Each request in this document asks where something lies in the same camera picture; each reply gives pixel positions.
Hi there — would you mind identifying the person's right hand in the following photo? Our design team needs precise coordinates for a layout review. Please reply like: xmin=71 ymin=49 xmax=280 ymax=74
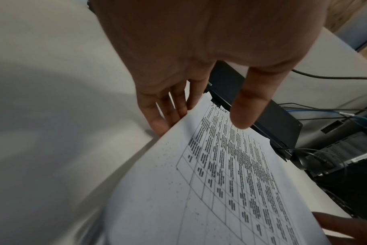
xmin=312 ymin=211 xmax=367 ymax=240

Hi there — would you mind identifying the flat black electronic device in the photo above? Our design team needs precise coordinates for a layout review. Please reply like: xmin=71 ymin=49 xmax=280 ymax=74
xmin=204 ymin=61 xmax=302 ymax=161

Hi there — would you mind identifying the black desktop computer case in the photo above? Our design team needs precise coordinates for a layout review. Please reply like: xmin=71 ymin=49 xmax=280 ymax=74
xmin=304 ymin=132 xmax=367 ymax=178

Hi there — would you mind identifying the printed white paper sheet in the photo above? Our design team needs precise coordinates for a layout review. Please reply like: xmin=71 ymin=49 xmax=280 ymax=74
xmin=104 ymin=92 xmax=333 ymax=245

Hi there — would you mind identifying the blue network cable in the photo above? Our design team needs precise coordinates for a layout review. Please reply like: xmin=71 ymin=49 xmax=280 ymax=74
xmin=285 ymin=108 xmax=367 ymax=135

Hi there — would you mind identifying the thin black cable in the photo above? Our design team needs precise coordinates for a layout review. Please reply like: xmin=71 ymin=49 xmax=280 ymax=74
xmin=277 ymin=102 xmax=367 ymax=112
xmin=292 ymin=69 xmax=367 ymax=81

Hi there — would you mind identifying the person's left hand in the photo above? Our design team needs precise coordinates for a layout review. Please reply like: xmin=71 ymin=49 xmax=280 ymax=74
xmin=89 ymin=0 xmax=331 ymax=137

